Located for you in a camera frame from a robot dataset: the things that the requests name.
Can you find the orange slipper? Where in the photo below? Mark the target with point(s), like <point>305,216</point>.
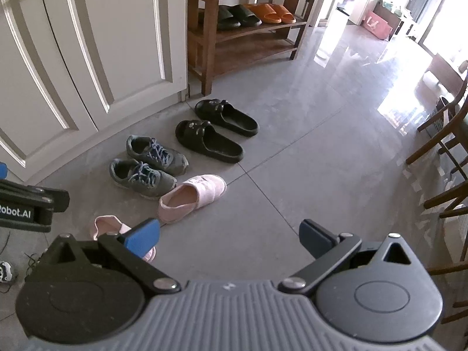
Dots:
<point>263,14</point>
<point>285,14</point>

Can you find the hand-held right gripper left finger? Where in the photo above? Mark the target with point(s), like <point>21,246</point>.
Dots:
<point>142,237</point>

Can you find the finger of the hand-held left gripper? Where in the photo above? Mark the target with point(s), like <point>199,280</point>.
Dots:
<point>2,171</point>

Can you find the dark green slipper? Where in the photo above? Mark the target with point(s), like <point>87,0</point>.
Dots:
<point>227,18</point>
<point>246,15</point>

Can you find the black slipper with charms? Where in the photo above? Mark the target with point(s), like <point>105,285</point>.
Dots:
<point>208,140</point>
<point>226,117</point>

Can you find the pink slip-on shoe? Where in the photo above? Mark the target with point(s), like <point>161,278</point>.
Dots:
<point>193,197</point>
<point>106,226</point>

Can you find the white grey device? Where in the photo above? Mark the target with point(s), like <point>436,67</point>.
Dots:
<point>5,272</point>

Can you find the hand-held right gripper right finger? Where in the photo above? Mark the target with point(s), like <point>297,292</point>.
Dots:
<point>313,237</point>

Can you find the grey sneaker with blue laces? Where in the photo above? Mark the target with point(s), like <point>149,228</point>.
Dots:
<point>157,153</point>
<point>142,179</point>

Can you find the white panelled cabinet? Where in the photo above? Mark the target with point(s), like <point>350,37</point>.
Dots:
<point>91,51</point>

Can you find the wooden shoe rack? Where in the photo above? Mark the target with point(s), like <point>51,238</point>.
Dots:
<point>248,47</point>

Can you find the pink box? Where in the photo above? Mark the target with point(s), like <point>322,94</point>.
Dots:
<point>376,25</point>

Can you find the wooden chair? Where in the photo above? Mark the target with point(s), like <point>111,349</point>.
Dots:
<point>451,270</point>
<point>442,135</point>

